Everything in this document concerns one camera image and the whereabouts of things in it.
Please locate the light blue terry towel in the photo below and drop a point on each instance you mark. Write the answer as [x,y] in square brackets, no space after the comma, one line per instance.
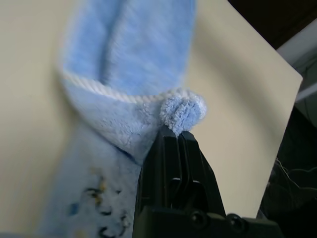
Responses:
[128,49]

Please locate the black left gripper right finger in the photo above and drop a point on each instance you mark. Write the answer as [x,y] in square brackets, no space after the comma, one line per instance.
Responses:
[198,168]

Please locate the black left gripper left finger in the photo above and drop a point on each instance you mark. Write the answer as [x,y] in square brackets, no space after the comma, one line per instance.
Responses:
[158,168]

